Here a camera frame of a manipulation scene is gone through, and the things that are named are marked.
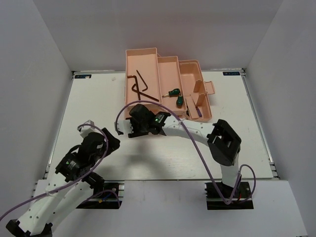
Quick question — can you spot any small brown hex key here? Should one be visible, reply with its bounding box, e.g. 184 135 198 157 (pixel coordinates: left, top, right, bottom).
131 84 159 102

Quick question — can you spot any green stubby flathead screwdriver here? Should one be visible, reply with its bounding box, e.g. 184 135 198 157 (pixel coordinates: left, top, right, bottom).
176 95 184 108

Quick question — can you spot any thin dark hex key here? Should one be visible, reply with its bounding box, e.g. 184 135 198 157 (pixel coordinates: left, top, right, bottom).
136 70 148 92

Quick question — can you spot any green stubby phillips screwdriver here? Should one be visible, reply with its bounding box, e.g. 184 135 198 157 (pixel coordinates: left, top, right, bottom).
162 88 181 98

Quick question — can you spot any black green precision screwdriver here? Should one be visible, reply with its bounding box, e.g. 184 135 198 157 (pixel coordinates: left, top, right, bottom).
186 106 190 119

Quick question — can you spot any large brown hex key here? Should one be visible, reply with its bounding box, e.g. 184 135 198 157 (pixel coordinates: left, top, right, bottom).
127 76 141 101

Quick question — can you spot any pink plastic toolbox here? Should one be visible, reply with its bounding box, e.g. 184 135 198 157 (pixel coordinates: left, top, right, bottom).
124 48 215 122

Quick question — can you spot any blue handled precision screwdriver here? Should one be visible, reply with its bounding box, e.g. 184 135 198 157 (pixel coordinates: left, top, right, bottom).
196 107 202 118

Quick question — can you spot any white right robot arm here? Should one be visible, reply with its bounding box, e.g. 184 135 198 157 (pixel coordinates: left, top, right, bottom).
129 104 241 198

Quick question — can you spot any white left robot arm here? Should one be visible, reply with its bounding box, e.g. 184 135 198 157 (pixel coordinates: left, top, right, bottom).
6 126 120 237

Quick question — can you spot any white front cover panel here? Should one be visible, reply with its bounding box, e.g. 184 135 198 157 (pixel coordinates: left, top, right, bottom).
53 181 307 237

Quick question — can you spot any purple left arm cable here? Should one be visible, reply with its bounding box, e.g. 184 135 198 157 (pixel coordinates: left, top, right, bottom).
0 124 109 220

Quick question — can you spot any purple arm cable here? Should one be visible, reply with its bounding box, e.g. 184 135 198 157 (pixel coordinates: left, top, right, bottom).
114 100 256 205
0 124 109 220

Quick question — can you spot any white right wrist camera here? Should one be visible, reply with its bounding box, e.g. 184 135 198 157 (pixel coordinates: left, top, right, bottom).
114 119 133 135

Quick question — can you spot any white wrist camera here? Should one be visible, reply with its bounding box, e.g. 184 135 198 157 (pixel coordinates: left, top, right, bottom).
77 120 95 138
114 119 133 135

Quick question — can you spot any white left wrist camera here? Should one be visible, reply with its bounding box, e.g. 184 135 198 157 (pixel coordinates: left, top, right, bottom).
77 120 95 138

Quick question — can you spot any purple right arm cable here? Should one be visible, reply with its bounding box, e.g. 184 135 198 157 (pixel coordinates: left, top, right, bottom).
114 100 256 205

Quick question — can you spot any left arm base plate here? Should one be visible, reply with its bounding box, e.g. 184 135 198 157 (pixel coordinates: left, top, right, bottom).
77 181 124 210

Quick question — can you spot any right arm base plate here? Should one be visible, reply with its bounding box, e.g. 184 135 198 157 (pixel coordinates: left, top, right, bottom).
202 181 254 211

